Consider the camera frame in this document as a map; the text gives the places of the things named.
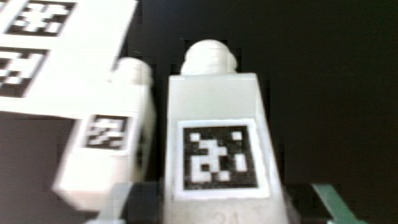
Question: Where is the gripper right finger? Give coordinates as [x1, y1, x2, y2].
[286, 182, 371, 224]

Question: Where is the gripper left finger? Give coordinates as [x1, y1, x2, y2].
[85, 182, 160, 224]

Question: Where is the white leg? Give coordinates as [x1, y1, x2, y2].
[52, 57, 156, 211]
[163, 40, 288, 224]

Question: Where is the white sheet with markers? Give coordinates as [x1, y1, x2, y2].
[0, 0, 139, 121]

